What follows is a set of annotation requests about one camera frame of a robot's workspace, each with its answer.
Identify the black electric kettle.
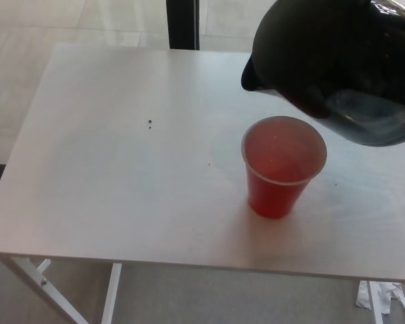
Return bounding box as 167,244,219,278
240,0,405,147

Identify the red plastic cup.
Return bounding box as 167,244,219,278
241,115,327,219

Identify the white upright table leg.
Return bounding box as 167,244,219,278
366,279,384,324
101,263,123,324

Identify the white slanted table leg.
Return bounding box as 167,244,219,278
0,255,86,324

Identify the crumpled white paper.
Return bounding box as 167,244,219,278
355,280,405,323

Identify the black window frame post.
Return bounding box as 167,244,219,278
166,0,201,51

